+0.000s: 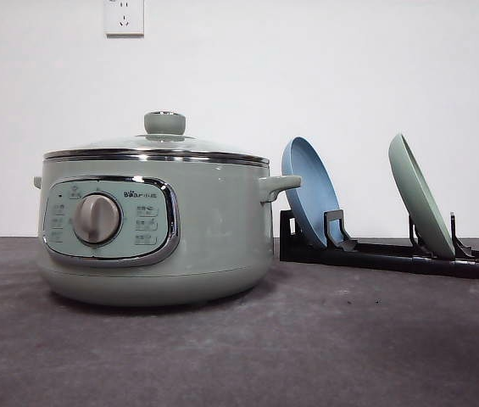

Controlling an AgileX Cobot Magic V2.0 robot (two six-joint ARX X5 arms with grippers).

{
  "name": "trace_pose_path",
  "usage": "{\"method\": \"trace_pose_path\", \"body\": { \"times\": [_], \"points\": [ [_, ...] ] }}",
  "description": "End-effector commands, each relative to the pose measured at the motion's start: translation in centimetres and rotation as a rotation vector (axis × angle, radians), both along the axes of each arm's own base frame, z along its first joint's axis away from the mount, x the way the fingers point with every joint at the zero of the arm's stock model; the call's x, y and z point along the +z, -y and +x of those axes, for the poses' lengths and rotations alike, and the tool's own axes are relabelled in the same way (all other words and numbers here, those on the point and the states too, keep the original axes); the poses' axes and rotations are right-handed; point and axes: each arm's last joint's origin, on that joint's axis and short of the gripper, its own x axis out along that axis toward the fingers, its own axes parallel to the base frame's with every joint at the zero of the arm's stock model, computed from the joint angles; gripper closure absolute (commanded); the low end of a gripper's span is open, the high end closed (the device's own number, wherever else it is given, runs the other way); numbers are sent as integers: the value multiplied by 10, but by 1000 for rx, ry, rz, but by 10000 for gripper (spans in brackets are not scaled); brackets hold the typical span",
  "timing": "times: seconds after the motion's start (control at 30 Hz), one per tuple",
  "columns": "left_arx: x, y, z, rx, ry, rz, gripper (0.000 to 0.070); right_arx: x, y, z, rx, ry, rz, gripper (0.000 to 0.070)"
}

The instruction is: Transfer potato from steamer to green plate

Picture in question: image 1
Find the blue plate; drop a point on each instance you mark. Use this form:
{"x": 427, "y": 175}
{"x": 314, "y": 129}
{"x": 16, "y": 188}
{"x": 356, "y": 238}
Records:
{"x": 316, "y": 194}

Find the black plate rack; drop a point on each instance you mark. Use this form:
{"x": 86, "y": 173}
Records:
{"x": 340, "y": 250}

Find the white wall socket left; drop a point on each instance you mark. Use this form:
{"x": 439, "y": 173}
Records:
{"x": 123, "y": 19}

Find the green plate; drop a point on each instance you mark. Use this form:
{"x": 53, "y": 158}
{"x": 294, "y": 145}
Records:
{"x": 423, "y": 208}

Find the green electric steamer pot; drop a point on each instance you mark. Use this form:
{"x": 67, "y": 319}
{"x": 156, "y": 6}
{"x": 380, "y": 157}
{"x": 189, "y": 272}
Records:
{"x": 151, "y": 231}

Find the glass lid with green knob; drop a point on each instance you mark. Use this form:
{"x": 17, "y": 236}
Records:
{"x": 163, "y": 140}

